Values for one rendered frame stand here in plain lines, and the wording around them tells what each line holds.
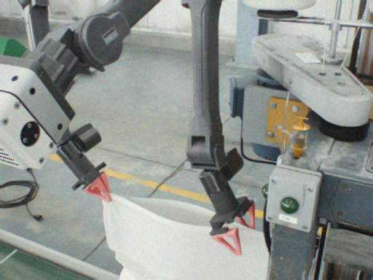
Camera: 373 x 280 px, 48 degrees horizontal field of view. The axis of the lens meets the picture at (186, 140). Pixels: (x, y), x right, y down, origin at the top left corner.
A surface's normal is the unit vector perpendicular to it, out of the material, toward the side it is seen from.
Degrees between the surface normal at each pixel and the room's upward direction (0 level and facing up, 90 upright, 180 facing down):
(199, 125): 71
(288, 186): 90
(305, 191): 90
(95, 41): 75
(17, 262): 0
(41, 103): 90
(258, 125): 90
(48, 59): 44
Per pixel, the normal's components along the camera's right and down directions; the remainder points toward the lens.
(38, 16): 0.61, 0.05
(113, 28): 0.78, 0.01
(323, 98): -0.98, 0.10
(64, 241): -0.01, -0.89
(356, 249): -0.45, 0.40
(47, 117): 0.89, 0.19
